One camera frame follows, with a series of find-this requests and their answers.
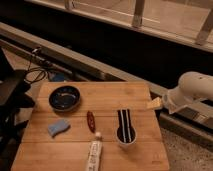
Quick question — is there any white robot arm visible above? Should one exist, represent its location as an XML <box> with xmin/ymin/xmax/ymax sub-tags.
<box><xmin>146</xmin><ymin>71</ymin><xmax>213</xmax><ymax>114</ymax></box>

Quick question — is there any black white striped utensil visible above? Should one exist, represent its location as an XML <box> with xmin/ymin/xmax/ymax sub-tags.
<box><xmin>117</xmin><ymin>108</ymin><xmax>135</xmax><ymax>144</ymax></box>

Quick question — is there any white cup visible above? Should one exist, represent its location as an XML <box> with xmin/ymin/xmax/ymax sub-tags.
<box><xmin>116</xmin><ymin>126</ymin><xmax>137</xmax><ymax>149</ymax></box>

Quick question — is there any red brown chili pepper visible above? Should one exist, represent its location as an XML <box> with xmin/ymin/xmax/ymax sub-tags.
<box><xmin>87</xmin><ymin>111</ymin><xmax>96</xmax><ymax>133</ymax></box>

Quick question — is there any white toothpaste tube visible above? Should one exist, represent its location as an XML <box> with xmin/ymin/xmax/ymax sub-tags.
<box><xmin>85</xmin><ymin>132</ymin><xmax>103</xmax><ymax>171</ymax></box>

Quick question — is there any dark blue bowl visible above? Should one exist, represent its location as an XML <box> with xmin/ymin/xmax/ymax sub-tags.
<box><xmin>49</xmin><ymin>86</ymin><xmax>80</xmax><ymax>111</ymax></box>

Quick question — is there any black stand at left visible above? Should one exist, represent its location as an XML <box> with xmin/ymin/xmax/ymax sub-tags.
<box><xmin>0</xmin><ymin>47</ymin><xmax>35</xmax><ymax>154</ymax></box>

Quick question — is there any white railing post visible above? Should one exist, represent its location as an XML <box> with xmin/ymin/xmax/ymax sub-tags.
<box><xmin>132</xmin><ymin>0</ymin><xmax>145</xmax><ymax>28</ymax></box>
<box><xmin>195</xmin><ymin>9</ymin><xmax>213</xmax><ymax>45</ymax></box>

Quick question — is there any white railing post right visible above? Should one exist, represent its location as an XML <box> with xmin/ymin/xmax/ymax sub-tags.
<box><xmin>195</xmin><ymin>9</ymin><xmax>213</xmax><ymax>45</ymax></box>

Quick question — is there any black cable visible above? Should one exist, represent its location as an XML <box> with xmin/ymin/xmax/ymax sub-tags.
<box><xmin>24</xmin><ymin>46</ymin><xmax>54</xmax><ymax>84</ymax></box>

